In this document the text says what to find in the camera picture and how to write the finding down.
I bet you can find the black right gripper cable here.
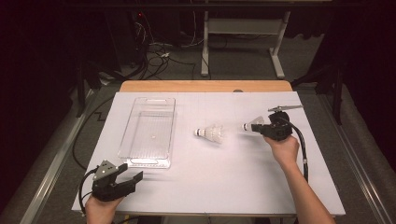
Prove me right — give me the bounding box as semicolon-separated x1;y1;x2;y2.
279;116;310;185

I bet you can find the aluminium floor rail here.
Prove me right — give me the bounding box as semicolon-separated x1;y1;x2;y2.
317;92;396;224
18;88;98;224

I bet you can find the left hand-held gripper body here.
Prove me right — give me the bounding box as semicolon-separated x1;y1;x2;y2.
90;160;136;203

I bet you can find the black stand leg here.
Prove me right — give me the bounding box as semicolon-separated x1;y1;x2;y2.
76;60;125;119
290;60;346;126

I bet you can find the person's left hand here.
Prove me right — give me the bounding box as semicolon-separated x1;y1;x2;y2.
84;195;125;224

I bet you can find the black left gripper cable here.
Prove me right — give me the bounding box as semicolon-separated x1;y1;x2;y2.
78;167;96;217

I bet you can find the tangle of floor cables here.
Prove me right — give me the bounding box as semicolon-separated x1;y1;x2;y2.
134;12;204;80

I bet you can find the dark equipment box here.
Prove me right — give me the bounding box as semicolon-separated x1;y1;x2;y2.
105;8;149;72

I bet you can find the white table cover board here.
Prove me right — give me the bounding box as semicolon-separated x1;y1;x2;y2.
71;91;347;217

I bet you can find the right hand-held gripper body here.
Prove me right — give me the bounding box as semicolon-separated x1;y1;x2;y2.
262;104;304;143

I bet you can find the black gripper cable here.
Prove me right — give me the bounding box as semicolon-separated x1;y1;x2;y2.
279;116;310;185
78;167;96;217

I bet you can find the person's right hand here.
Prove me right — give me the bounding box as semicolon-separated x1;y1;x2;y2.
263;134;301;170

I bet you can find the clear plastic tray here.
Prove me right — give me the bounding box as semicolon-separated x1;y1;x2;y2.
117;96;177;170

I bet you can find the black floor cable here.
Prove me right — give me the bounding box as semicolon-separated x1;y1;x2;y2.
72;96;116;171

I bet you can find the white metal stand frame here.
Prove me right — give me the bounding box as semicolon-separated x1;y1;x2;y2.
200;10;292;80

